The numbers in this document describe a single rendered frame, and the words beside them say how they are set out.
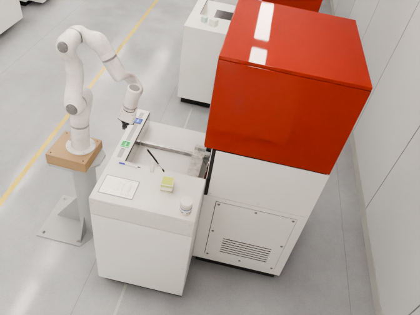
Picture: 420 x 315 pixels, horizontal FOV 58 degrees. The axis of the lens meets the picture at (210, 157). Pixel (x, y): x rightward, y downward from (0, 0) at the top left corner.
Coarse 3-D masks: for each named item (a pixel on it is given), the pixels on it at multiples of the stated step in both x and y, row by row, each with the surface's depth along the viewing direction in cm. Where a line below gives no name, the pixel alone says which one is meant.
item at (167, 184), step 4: (164, 176) 228; (168, 176) 228; (164, 180) 226; (168, 180) 226; (172, 180) 227; (160, 184) 223; (164, 184) 223; (168, 184) 224; (172, 184) 224; (164, 188) 226; (168, 188) 225; (172, 188) 229
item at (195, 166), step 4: (204, 152) 270; (192, 160) 263; (196, 160) 264; (200, 160) 264; (192, 164) 260; (196, 164) 261; (200, 164) 261; (188, 168) 257; (192, 168) 258; (196, 168) 258; (200, 168) 259; (188, 172) 254; (192, 172) 255; (196, 172) 255; (196, 176) 253
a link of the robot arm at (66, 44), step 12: (60, 36) 200; (72, 36) 203; (60, 48) 200; (72, 48) 202; (72, 60) 209; (72, 72) 216; (72, 84) 220; (72, 96) 222; (72, 108) 224; (84, 108) 230
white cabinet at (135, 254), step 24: (96, 216) 228; (96, 240) 246; (120, 240) 241; (144, 240) 236; (168, 240) 232; (192, 240) 247; (120, 264) 261; (144, 264) 256; (168, 264) 250; (168, 288) 271
